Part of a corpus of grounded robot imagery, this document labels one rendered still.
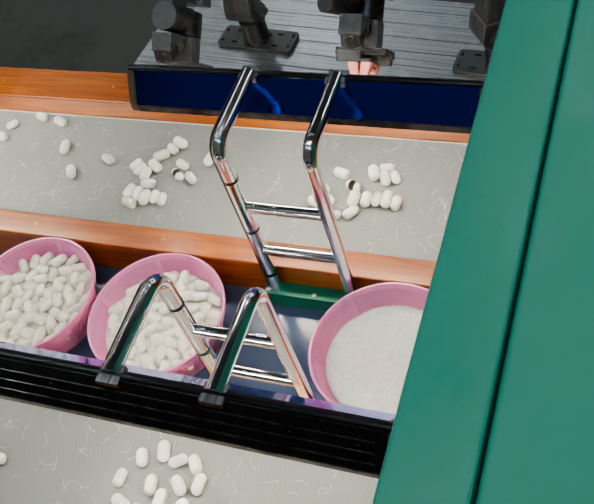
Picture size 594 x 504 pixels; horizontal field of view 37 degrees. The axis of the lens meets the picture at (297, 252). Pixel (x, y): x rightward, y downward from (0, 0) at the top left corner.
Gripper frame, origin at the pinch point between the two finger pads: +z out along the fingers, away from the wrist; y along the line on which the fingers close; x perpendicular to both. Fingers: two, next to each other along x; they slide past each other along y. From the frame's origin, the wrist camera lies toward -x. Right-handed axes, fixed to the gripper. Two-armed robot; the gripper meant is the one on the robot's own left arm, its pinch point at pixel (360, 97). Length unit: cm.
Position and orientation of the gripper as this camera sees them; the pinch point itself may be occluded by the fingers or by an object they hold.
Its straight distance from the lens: 175.0
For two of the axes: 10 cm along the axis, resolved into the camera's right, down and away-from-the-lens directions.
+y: 9.3, 1.2, -3.5
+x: 3.6, -0.7, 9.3
